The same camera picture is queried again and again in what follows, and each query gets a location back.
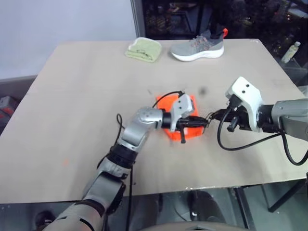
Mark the green folded towel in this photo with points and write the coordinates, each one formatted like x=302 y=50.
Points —
x=144 y=50

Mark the clear plastic bottle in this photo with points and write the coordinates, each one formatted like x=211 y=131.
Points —
x=291 y=51

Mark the dark round knob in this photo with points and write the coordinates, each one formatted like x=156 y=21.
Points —
x=44 y=217

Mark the grey knit sneaker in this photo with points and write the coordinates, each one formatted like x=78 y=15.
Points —
x=195 y=49

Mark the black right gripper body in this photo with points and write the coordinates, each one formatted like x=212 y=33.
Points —
x=241 y=119

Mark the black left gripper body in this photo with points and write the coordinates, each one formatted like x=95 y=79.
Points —
x=184 y=122

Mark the black background shelf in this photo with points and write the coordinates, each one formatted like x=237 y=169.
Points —
x=178 y=19

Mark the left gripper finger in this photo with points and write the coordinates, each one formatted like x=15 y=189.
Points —
x=199 y=124
x=199 y=119

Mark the dark rounded shape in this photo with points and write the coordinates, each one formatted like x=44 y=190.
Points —
x=207 y=207

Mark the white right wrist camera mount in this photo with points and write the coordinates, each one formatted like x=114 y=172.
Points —
x=247 y=96

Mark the black table frame leg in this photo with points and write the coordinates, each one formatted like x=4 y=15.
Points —
x=288 y=192

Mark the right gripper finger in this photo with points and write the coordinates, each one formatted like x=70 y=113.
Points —
x=221 y=112
x=221 y=117

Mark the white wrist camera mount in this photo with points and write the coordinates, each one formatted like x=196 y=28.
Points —
x=247 y=96
x=181 y=107

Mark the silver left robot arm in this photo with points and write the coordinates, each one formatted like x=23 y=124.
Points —
x=134 y=132

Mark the red and grey box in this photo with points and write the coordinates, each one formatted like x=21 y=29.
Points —
x=8 y=107

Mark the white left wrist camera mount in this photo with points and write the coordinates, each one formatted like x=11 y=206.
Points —
x=181 y=107

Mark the grey robot torso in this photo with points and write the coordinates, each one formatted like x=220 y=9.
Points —
x=192 y=226

